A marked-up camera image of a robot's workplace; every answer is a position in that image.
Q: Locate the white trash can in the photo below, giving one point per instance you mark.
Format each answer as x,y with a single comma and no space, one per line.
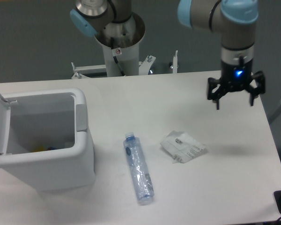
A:
58,120

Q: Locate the white paper packet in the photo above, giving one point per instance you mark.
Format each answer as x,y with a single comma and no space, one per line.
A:
182,147

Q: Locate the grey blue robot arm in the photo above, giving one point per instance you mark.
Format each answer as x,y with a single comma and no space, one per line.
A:
234,20

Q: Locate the yellow trash in bin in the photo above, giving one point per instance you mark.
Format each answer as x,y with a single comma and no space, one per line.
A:
39,149

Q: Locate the clear plastic water bottle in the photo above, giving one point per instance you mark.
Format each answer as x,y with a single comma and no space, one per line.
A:
142,182

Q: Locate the white metal mounting frame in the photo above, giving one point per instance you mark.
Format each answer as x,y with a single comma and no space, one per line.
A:
115,67

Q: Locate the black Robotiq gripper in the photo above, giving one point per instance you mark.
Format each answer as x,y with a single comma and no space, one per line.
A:
235,78

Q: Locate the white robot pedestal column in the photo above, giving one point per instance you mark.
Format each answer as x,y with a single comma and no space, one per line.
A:
122,39

